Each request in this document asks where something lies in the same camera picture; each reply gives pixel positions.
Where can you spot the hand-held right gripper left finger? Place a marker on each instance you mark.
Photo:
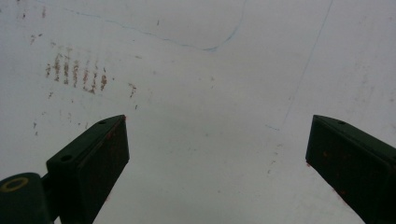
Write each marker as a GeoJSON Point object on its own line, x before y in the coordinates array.
{"type": "Point", "coordinates": [90, 166]}

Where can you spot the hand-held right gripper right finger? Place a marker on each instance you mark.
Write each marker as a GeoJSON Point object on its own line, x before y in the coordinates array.
{"type": "Point", "coordinates": [356, 163]}

